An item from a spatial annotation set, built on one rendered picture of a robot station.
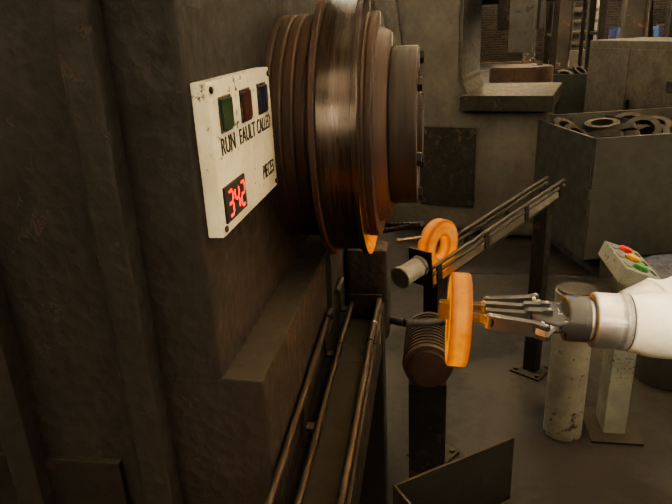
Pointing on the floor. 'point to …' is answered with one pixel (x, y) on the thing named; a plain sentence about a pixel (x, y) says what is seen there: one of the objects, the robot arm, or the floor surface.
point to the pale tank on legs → (580, 31)
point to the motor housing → (426, 394)
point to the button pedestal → (616, 365)
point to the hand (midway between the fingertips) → (459, 310)
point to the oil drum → (521, 73)
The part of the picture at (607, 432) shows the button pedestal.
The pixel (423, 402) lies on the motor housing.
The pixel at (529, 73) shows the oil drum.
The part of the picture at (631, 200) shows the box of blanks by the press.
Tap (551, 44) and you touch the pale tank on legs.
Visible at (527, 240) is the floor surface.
